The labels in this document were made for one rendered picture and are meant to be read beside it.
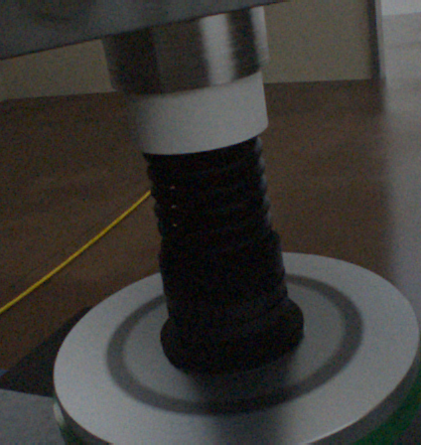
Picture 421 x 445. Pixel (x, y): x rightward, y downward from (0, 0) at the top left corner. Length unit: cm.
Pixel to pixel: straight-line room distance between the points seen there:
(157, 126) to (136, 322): 15
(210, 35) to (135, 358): 19
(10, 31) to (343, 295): 25
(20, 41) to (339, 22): 491
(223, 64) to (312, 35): 494
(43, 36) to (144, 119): 7
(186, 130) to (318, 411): 15
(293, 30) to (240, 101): 497
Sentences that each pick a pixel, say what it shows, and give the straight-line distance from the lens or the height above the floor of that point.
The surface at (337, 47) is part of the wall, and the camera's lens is 520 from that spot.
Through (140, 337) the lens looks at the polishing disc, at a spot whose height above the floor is 86.
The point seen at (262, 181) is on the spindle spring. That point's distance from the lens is 35.
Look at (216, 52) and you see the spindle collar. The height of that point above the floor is 103.
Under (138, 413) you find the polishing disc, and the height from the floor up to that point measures 86.
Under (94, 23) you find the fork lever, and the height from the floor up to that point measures 105.
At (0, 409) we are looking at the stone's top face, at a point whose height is 80.
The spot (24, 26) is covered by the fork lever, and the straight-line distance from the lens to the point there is 28.
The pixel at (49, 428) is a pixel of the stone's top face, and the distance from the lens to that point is 46.
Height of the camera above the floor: 107
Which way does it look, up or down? 23 degrees down
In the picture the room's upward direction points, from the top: 9 degrees counter-clockwise
